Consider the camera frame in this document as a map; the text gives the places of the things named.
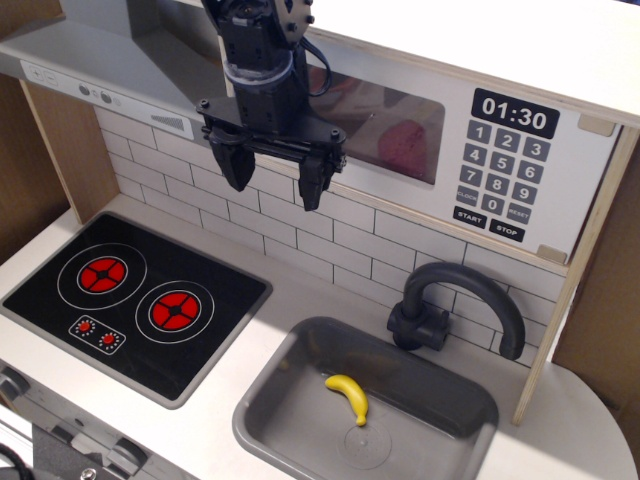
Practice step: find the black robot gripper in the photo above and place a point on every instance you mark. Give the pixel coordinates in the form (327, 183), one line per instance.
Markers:
(271, 114)

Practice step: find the white toy microwave door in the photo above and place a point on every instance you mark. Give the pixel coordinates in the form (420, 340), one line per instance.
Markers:
(502, 165)

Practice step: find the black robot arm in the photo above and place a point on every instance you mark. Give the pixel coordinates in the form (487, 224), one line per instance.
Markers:
(259, 35)

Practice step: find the red toy item in microwave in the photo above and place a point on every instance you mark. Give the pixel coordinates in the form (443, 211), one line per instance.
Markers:
(403, 148)

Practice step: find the white wooden microwave cabinet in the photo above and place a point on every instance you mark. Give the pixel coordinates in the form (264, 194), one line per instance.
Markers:
(571, 51)

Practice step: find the grey range hood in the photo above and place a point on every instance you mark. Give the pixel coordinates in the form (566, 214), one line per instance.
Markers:
(119, 56)

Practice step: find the black toy stove top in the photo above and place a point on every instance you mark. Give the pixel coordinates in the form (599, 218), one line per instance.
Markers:
(147, 311)

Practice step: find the yellow toy banana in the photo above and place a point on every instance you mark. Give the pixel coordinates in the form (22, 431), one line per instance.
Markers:
(356, 396)

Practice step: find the grey toy sink basin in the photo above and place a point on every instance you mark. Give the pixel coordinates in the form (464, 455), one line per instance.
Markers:
(334, 402)

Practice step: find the grey toy oven front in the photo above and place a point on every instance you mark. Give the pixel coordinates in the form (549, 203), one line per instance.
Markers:
(45, 437)

